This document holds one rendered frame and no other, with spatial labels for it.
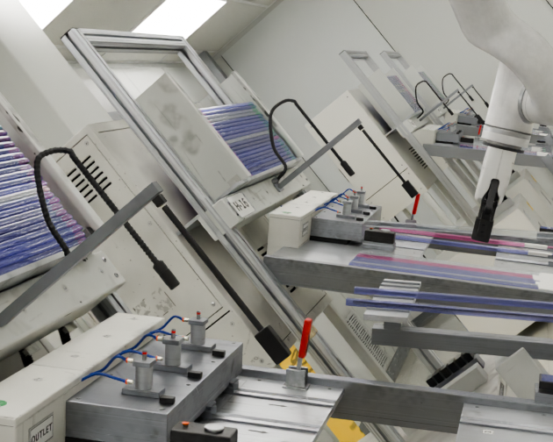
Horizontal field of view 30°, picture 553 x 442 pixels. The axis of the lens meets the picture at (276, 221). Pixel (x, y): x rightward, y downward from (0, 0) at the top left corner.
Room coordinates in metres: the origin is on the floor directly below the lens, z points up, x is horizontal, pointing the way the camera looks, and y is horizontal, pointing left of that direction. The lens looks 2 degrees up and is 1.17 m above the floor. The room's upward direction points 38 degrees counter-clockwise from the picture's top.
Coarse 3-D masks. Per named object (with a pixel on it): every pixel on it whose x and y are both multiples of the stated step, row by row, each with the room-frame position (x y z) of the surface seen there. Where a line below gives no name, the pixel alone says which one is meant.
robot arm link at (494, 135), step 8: (488, 128) 1.85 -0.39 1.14; (496, 128) 1.83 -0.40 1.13; (488, 136) 1.85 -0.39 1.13; (496, 136) 1.83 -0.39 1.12; (504, 136) 1.83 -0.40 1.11; (512, 136) 1.83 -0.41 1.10; (520, 136) 1.83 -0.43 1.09; (528, 136) 1.84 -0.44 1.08; (496, 144) 1.85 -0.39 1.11; (504, 144) 1.84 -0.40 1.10; (512, 144) 1.83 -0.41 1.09; (520, 144) 1.83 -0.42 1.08
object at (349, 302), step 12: (348, 300) 1.73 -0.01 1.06; (360, 300) 1.73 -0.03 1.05; (372, 300) 1.73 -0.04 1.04; (432, 312) 1.71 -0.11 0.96; (444, 312) 1.70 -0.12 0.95; (456, 312) 1.70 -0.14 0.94; (468, 312) 1.70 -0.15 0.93; (480, 312) 1.69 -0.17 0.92; (492, 312) 1.69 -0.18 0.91; (504, 312) 1.69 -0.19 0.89; (516, 312) 1.69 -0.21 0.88; (528, 312) 1.69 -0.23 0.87
